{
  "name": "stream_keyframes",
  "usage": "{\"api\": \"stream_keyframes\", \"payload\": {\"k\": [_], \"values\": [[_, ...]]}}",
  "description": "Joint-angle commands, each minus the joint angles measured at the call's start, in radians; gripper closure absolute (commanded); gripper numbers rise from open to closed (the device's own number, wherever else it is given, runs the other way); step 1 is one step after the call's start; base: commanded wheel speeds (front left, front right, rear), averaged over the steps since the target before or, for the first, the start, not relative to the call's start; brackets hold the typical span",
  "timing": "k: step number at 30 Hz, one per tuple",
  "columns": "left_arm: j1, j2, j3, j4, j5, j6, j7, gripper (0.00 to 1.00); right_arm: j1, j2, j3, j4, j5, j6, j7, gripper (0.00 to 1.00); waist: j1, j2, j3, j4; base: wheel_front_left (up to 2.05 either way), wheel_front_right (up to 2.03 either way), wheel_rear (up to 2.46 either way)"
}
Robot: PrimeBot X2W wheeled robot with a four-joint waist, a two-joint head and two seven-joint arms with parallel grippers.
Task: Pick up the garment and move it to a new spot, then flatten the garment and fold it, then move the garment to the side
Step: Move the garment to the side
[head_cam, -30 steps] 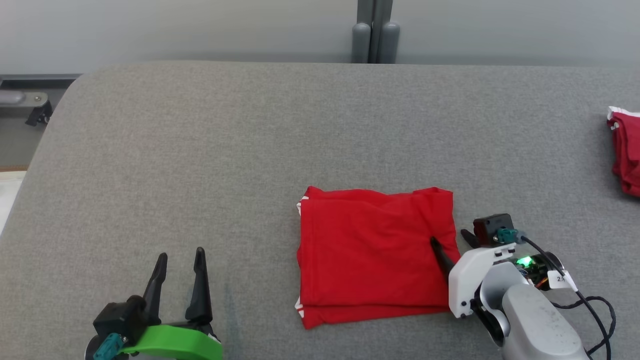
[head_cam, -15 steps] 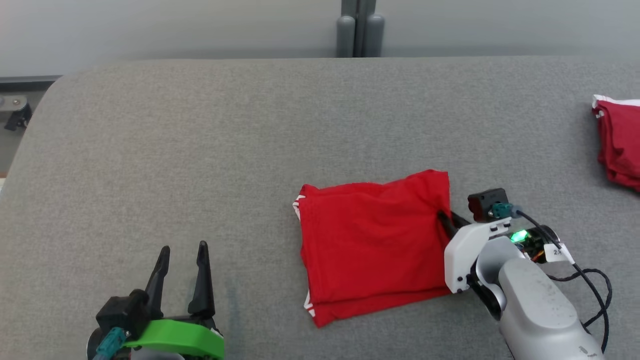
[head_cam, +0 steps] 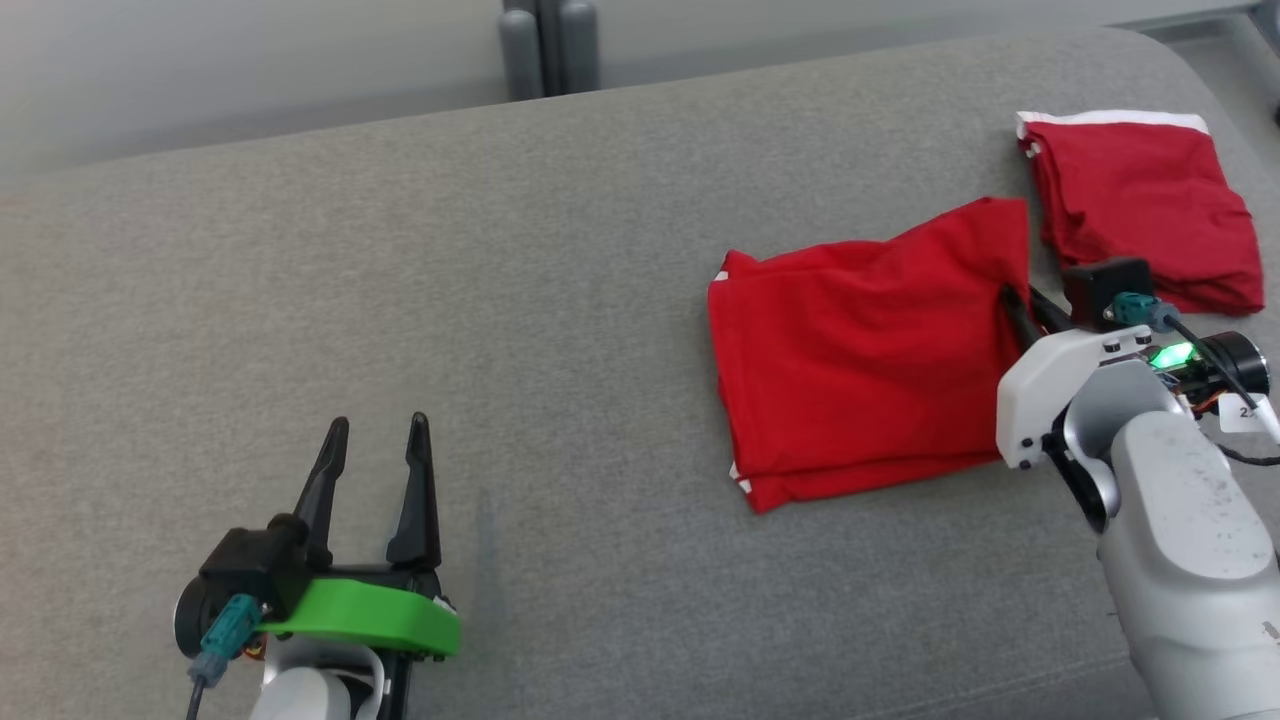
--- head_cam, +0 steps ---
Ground black cable teal plug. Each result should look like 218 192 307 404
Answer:
1111 291 1280 469
184 593 265 720

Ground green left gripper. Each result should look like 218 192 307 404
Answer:
256 411 463 661

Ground white paper label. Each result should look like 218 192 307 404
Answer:
1218 393 1280 447

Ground red shorts with white stripes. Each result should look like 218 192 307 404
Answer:
1015 109 1267 318

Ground black right cable teal plug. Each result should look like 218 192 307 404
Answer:
1111 291 1280 469

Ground red and white jersey shirt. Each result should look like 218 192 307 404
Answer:
706 196 1033 515

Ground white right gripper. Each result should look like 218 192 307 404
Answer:
995 284 1203 472

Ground grey partition post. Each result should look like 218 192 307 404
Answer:
497 0 602 103

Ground black left cable teal plug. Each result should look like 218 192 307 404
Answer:
184 593 265 720

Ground dark grey floor rail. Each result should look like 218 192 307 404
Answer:
1135 0 1280 33

